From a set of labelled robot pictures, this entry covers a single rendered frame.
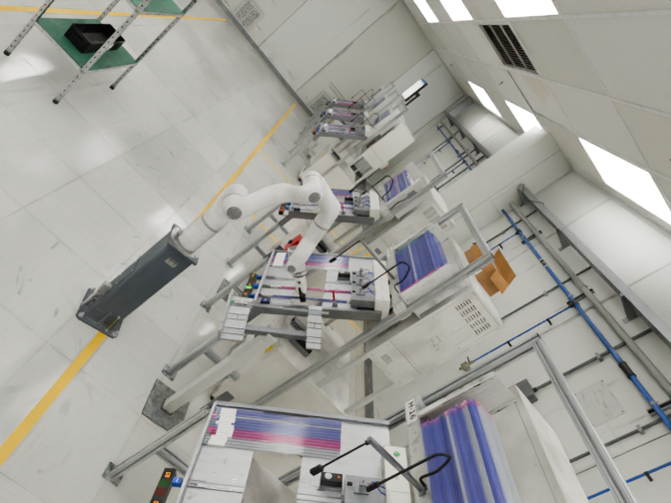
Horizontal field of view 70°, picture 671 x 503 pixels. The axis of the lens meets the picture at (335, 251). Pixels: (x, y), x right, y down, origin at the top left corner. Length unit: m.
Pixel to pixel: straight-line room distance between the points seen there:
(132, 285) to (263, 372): 0.90
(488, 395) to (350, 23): 9.78
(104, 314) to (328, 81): 8.94
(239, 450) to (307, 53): 9.85
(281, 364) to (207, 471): 1.15
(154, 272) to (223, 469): 1.16
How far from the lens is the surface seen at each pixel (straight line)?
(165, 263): 2.57
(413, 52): 11.10
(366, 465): 1.91
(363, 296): 2.67
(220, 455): 1.91
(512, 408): 1.96
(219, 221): 2.42
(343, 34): 11.03
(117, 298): 2.79
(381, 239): 4.01
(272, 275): 2.96
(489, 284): 3.02
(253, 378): 2.98
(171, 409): 2.91
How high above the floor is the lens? 2.02
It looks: 18 degrees down
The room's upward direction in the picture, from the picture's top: 54 degrees clockwise
